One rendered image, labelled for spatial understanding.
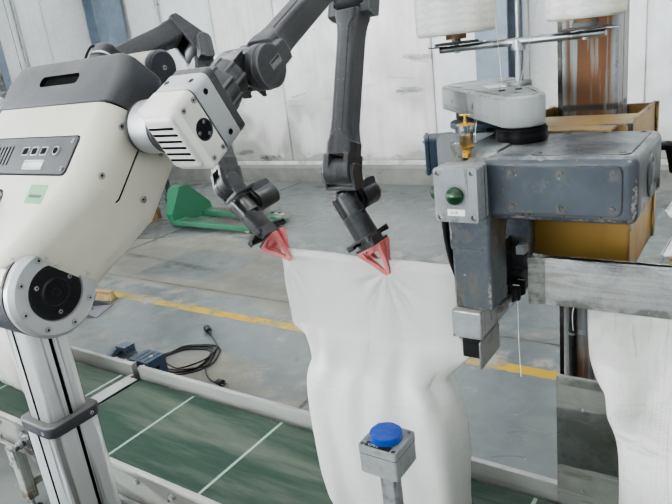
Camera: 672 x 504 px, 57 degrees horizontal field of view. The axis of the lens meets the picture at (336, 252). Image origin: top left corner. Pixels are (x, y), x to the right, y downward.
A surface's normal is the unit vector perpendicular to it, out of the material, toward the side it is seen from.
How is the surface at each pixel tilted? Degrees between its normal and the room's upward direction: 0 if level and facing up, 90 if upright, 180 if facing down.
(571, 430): 90
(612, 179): 90
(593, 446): 90
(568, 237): 90
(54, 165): 50
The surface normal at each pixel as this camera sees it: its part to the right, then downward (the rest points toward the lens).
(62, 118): -0.50, -0.36
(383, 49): -0.56, 0.32
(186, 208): 0.77, -0.16
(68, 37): 0.83, 0.08
